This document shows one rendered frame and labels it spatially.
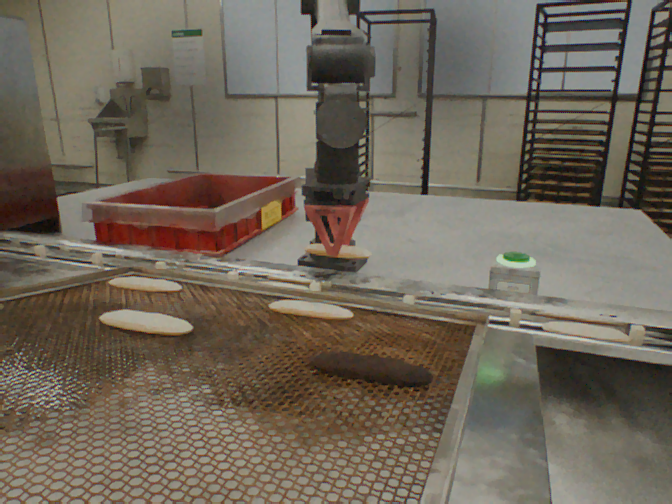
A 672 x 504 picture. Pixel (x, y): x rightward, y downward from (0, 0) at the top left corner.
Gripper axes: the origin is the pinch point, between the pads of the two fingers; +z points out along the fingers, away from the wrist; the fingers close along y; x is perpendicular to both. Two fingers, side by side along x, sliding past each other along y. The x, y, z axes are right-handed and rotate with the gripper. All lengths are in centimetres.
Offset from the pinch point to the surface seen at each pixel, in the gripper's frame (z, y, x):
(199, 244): 8.2, 17.7, 36.5
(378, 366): 0.0, -29.7, -14.3
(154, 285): 2.4, -16.6, 18.3
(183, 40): -88, 440, 349
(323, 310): 2.4, -16.2, -4.3
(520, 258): 2.6, 11.6, -24.4
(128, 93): -31, 440, 437
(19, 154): -9, 15, 80
